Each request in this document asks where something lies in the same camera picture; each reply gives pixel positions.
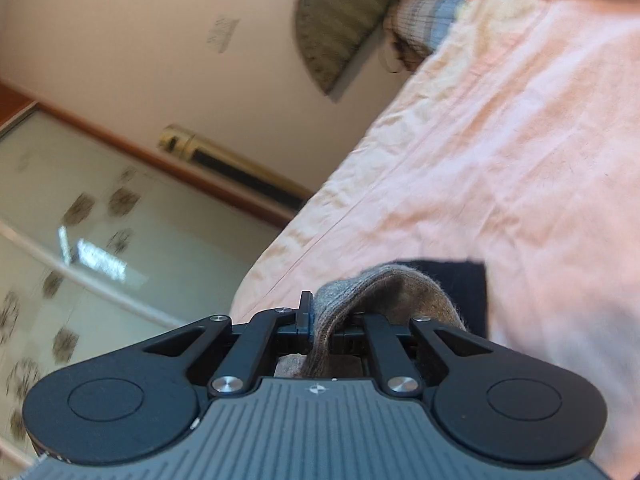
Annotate gold tower fan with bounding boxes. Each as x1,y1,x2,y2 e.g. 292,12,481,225
158,125,314,211

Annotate olive striped headboard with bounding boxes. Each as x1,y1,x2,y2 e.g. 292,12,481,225
294,0,395,94

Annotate glass wardrobe door with flowers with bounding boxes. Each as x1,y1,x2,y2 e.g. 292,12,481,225
0,107,278,478

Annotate navy and grey knit sweater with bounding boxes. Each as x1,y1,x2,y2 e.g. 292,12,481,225
274,259,487,378

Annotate pink bed sheet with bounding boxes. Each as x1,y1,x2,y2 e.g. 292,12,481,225
231,0,639,479

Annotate brown wooden door frame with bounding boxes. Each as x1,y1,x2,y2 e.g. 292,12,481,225
1,81,293,229

